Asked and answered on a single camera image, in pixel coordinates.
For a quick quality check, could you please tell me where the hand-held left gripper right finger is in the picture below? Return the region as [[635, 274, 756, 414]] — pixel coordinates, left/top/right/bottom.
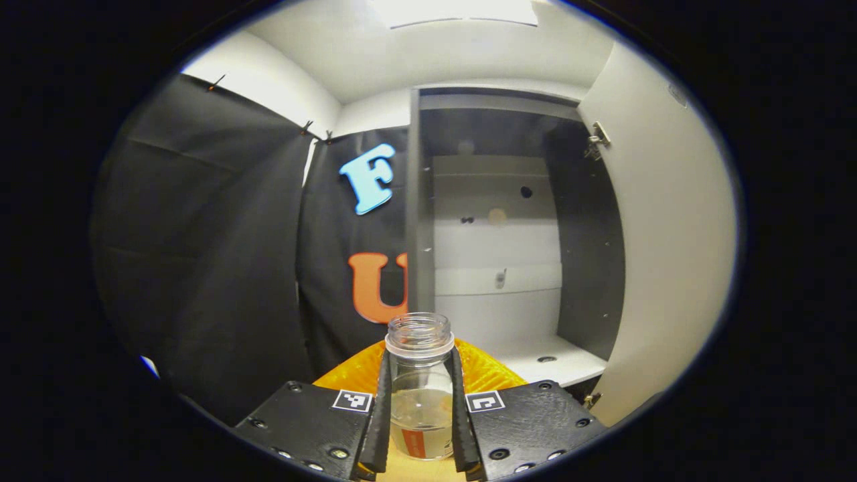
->
[[450, 338, 609, 481]]

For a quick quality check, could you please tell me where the long ceiling light panel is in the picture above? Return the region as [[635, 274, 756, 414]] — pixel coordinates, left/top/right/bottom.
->
[[372, 0, 540, 29]]

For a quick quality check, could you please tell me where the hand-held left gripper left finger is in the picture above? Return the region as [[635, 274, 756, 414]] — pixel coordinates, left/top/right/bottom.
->
[[234, 338, 392, 481]]

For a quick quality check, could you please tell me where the black backdrop cloth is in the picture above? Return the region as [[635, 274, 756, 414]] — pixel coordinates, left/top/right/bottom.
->
[[90, 72, 409, 426]]

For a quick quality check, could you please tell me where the clear glass bottle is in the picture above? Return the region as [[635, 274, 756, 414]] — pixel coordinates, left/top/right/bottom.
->
[[384, 312, 456, 461]]

